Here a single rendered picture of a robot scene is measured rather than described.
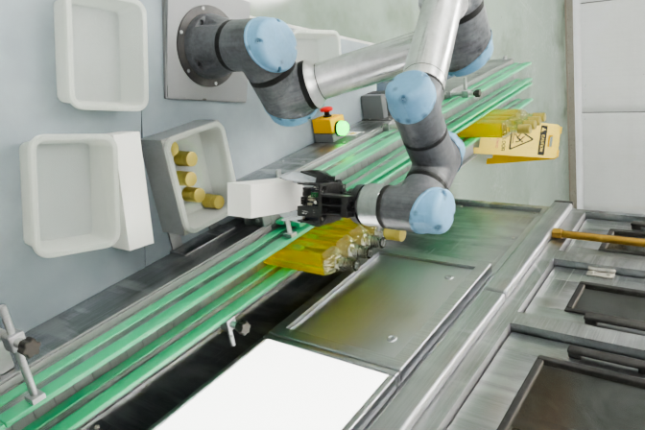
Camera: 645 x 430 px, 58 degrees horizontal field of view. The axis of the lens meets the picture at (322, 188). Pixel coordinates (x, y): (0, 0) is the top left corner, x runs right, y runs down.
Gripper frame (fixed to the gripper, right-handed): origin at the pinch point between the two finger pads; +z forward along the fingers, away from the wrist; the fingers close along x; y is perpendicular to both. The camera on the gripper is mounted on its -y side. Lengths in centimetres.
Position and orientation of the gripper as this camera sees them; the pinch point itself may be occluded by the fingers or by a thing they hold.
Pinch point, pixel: (286, 195)
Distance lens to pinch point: 115.9
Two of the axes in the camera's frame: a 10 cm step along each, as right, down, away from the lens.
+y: -6.1, 0.8, -7.9
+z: -8.0, -0.7, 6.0
